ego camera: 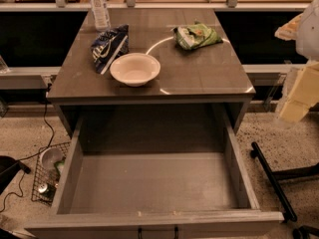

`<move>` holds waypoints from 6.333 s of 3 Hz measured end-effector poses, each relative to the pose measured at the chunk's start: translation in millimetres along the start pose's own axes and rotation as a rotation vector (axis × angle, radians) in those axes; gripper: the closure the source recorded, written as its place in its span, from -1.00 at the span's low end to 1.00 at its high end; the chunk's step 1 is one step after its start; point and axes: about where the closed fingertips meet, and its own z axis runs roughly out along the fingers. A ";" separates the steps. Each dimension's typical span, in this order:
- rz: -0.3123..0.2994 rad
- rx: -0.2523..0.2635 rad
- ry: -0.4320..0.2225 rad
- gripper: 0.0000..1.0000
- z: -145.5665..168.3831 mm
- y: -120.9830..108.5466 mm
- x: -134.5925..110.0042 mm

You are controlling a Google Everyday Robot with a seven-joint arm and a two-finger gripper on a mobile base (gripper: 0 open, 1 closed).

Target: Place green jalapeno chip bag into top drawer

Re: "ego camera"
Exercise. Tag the clear plastic cup in basket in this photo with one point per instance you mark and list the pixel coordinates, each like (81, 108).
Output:
(49, 157)

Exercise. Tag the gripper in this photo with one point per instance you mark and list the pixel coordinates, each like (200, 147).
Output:
(309, 34)

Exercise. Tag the grey cabinet with glossy top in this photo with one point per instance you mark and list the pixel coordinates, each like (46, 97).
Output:
(212, 74)

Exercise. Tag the blue chip bag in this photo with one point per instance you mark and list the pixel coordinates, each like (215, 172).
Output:
(109, 46)

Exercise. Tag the black chair base leg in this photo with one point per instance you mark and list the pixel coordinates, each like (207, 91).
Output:
(274, 177)

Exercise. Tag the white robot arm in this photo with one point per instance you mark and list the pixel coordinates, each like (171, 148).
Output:
(304, 29)

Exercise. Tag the black drawer handle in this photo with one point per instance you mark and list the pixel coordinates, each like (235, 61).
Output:
(158, 234)

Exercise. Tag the black wire basket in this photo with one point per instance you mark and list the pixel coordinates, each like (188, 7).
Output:
(46, 182)

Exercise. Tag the green jalapeno chip bag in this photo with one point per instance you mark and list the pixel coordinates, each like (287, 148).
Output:
(195, 36)

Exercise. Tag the clear plastic water bottle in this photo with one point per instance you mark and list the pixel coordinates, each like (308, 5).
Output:
(101, 15)

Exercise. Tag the open grey top drawer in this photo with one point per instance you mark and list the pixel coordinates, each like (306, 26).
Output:
(154, 168)

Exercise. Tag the white paper bowl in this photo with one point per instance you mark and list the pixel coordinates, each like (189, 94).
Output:
(135, 69)

